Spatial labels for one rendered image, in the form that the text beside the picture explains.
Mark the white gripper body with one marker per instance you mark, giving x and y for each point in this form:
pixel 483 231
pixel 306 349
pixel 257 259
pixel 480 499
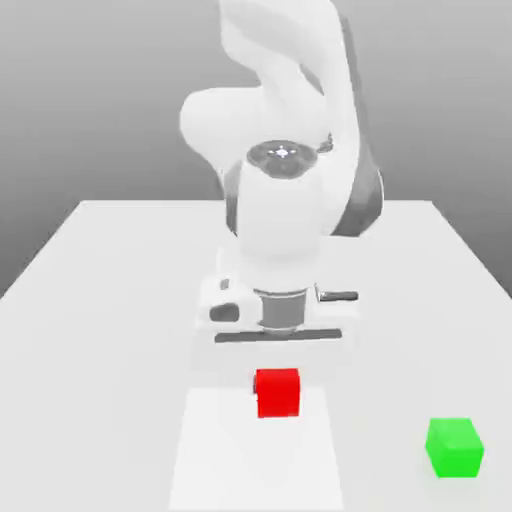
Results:
pixel 278 336

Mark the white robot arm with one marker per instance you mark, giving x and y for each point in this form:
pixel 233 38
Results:
pixel 280 208

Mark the small red cube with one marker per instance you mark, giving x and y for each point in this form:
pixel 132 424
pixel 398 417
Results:
pixel 278 394

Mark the small green cube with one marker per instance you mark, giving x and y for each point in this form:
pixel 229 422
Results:
pixel 454 448

